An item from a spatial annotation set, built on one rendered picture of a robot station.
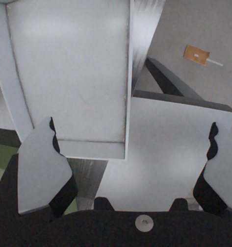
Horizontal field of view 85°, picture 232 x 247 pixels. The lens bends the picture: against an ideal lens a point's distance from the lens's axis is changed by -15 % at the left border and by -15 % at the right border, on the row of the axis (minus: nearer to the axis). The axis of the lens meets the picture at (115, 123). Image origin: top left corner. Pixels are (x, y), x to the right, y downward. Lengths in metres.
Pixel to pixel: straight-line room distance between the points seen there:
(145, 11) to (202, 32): 0.97
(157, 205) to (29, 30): 0.55
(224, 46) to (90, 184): 1.21
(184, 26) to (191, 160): 0.92
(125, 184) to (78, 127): 0.21
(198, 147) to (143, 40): 0.25
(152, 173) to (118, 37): 0.30
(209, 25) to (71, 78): 1.08
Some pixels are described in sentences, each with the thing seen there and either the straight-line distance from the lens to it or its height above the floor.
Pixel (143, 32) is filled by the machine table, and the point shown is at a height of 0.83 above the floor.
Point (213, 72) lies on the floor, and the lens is 1.27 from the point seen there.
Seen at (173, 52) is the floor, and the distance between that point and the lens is 1.12.
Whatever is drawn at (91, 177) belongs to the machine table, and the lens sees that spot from 0.40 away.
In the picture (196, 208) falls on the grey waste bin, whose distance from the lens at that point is 2.55.
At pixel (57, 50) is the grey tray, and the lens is 0.25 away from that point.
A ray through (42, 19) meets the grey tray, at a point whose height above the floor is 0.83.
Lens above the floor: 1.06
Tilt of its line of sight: 58 degrees down
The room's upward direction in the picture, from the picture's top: 174 degrees counter-clockwise
